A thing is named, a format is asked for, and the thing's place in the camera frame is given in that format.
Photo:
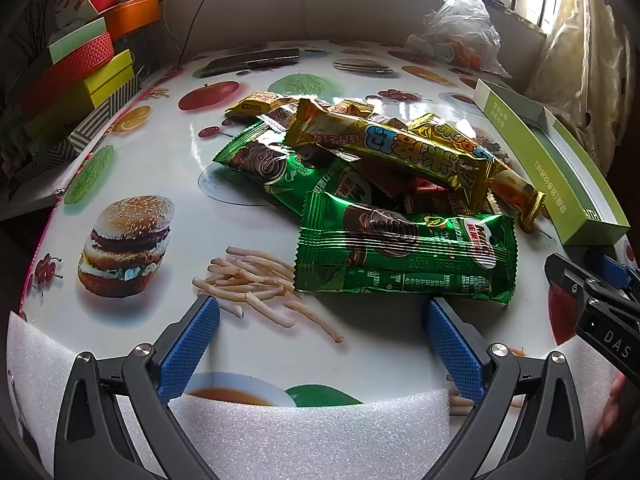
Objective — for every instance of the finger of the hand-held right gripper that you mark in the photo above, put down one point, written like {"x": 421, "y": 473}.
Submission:
{"x": 565, "y": 272}
{"x": 612, "y": 265}

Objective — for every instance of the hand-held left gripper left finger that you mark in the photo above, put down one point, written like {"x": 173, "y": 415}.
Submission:
{"x": 190, "y": 345}

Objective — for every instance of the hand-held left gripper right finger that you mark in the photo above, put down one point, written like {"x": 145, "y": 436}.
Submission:
{"x": 455, "y": 355}

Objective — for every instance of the green cardboard box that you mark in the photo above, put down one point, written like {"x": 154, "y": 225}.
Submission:
{"x": 565, "y": 175}

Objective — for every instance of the long yellow snack bar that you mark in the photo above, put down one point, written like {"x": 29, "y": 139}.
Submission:
{"x": 505, "y": 185}
{"x": 400, "y": 145}

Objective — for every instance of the green cookie packet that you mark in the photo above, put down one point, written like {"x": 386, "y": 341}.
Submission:
{"x": 400, "y": 245}
{"x": 260, "y": 160}

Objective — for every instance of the red black snack packet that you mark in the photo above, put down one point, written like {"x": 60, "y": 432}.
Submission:
{"x": 440, "y": 197}
{"x": 380, "y": 175}

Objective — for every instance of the person's right hand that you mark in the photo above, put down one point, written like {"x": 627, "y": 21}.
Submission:
{"x": 614, "y": 400}

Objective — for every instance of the white foam sheet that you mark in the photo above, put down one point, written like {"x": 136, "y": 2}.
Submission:
{"x": 310, "y": 435}

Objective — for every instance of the beige patterned curtain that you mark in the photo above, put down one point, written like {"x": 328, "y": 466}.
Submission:
{"x": 575, "y": 60}

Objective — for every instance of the black white striped box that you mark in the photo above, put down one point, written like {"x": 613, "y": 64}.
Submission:
{"x": 85, "y": 132}

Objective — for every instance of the orange fruit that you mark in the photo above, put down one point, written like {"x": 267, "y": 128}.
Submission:
{"x": 467, "y": 52}

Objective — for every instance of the clear plastic bag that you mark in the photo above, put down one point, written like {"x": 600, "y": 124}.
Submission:
{"x": 460, "y": 25}

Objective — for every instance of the yellow box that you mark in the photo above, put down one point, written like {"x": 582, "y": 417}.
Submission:
{"x": 110, "y": 77}

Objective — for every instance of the black smartphone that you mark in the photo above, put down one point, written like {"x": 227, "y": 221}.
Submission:
{"x": 250, "y": 62}

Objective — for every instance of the red textured box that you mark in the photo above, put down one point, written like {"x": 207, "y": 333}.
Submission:
{"x": 70, "y": 70}

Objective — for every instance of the light green box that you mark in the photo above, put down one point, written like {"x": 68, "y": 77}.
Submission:
{"x": 77, "y": 40}

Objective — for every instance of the orange box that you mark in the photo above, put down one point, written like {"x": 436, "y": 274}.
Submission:
{"x": 132, "y": 17}

